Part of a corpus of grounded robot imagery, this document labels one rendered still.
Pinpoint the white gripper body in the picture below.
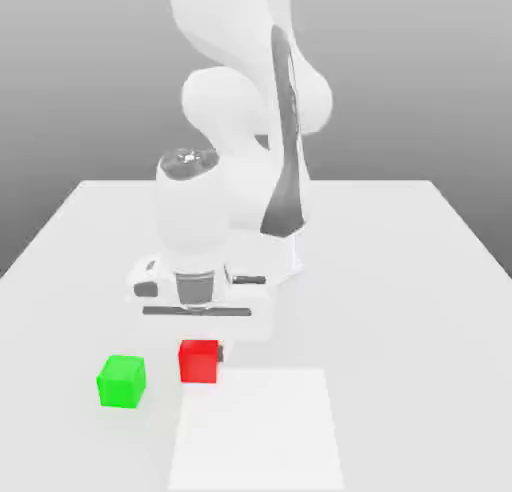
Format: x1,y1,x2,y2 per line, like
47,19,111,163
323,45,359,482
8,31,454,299
135,293,278,344

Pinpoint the small red cube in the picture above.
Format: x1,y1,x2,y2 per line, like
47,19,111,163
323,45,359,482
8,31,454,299
177,338,220,384

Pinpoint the small green cube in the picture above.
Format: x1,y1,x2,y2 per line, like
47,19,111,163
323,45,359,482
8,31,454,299
95,354,147,410

